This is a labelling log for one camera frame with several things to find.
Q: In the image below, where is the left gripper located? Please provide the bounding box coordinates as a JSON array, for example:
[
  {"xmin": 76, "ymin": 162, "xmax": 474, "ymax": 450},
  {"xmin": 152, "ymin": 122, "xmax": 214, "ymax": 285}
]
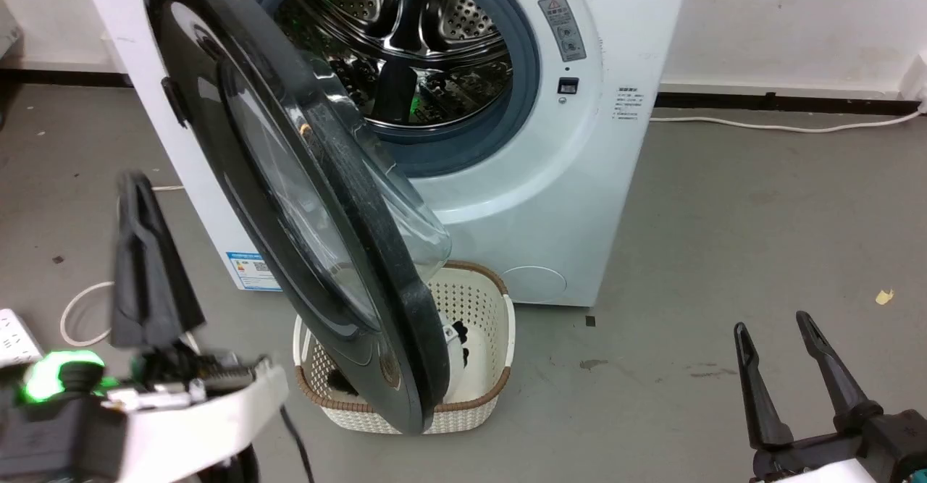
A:
[{"xmin": 0, "ymin": 172, "xmax": 291, "ymax": 483}]

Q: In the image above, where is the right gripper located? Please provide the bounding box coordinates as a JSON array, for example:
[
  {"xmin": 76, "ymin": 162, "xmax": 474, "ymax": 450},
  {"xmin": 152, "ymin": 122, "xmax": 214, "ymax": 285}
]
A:
[{"xmin": 733, "ymin": 311, "xmax": 927, "ymax": 483}]

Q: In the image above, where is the black round washing machine door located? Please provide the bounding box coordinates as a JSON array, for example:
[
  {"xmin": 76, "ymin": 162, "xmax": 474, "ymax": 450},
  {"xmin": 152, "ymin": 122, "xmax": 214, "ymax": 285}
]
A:
[{"xmin": 141, "ymin": 0, "xmax": 451, "ymax": 437}]

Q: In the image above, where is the white front-load washing machine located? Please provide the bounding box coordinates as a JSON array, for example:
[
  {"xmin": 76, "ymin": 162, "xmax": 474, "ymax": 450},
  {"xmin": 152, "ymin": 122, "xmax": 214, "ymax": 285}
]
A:
[{"xmin": 72, "ymin": 0, "xmax": 694, "ymax": 308}]

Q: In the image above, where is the steel washing machine drum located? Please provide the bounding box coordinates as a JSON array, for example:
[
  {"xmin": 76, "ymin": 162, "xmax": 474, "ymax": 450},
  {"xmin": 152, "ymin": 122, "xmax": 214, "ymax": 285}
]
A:
[{"xmin": 279, "ymin": 0, "xmax": 515, "ymax": 126}]

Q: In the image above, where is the grey rubber door gasket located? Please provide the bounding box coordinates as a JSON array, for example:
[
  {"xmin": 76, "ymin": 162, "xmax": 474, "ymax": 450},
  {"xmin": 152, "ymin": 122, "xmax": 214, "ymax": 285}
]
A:
[{"xmin": 250, "ymin": 0, "xmax": 542, "ymax": 178}]

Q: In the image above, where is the blue white energy label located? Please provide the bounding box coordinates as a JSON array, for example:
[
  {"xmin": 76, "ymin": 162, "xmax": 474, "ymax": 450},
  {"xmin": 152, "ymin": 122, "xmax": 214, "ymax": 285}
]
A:
[{"xmin": 225, "ymin": 251, "xmax": 282, "ymax": 293}]

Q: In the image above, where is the white power strip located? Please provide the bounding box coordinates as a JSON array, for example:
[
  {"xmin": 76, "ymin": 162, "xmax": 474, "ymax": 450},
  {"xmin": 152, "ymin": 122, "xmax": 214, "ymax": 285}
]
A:
[{"xmin": 0, "ymin": 308, "xmax": 45, "ymax": 369}]

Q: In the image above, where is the round white filter cover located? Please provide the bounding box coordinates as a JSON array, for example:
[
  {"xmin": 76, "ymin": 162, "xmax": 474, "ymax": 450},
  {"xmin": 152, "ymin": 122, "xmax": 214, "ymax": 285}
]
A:
[{"xmin": 507, "ymin": 265, "xmax": 568, "ymax": 305}]

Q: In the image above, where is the white basket with brown rim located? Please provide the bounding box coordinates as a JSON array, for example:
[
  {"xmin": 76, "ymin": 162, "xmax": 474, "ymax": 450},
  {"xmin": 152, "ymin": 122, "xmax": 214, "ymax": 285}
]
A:
[{"xmin": 293, "ymin": 260, "xmax": 517, "ymax": 436}]

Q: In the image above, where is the small printed text label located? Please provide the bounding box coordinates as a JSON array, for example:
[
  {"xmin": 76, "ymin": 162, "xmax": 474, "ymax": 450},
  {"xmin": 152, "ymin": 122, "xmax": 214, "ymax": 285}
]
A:
[{"xmin": 614, "ymin": 86, "xmax": 642, "ymax": 122}]

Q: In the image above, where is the grey warning sticker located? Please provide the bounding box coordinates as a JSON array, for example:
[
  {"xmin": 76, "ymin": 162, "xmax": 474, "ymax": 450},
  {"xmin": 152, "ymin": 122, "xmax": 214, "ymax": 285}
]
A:
[{"xmin": 537, "ymin": 0, "xmax": 587, "ymax": 62}]

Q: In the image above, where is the looped white power cable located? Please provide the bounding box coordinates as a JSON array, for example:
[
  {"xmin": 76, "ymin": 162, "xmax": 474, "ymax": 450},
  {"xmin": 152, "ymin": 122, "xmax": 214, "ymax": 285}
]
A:
[{"xmin": 59, "ymin": 280, "xmax": 118, "ymax": 348}]

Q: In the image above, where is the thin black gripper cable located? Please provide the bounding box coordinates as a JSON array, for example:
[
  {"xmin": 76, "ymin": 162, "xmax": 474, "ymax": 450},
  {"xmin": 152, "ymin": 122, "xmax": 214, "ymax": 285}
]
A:
[{"xmin": 278, "ymin": 403, "xmax": 316, "ymax": 483}]

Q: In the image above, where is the long white floor cable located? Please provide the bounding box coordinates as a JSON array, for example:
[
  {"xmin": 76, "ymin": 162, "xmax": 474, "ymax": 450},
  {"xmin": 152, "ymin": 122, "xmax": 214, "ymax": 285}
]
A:
[{"xmin": 650, "ymin": 105, "xmax": 925, "ymax": 135}]

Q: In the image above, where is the white wall socket plug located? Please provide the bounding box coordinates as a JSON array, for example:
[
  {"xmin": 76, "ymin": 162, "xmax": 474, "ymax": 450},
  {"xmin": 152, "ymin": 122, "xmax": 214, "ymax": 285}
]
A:
[{"xmin": 901, "ymin": 54, "xmax": 927, "ymax": 112}]

